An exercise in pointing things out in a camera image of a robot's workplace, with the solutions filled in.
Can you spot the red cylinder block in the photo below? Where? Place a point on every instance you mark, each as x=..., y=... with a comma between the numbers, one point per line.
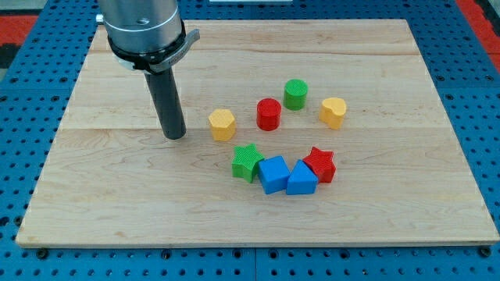
x=268, y=114

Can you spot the green star block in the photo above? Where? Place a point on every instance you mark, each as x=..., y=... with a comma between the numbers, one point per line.
x=245, y=161

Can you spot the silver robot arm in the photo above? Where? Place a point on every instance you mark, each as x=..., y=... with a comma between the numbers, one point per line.
x=150, y=36

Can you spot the yellow hexagon block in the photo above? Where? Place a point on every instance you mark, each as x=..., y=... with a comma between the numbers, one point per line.
x=222, y=124

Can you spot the red star block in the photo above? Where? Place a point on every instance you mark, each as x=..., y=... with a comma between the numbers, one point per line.
x=321, y=163

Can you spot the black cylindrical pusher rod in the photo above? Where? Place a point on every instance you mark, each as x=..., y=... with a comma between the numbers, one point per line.
x=163, y=89

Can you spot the blue triangle block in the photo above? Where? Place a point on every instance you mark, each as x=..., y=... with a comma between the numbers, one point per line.
x=302, y=180

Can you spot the blue cube block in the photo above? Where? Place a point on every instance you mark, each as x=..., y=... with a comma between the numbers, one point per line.
x=273, y=174

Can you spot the wooden board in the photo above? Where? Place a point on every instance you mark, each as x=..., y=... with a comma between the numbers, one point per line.
x=112, y=180

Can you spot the yellow heart block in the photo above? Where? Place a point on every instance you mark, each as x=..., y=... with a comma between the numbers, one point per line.
x=332, y=112

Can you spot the green cylinder block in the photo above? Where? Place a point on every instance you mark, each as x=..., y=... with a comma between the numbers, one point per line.
x=295, y=93

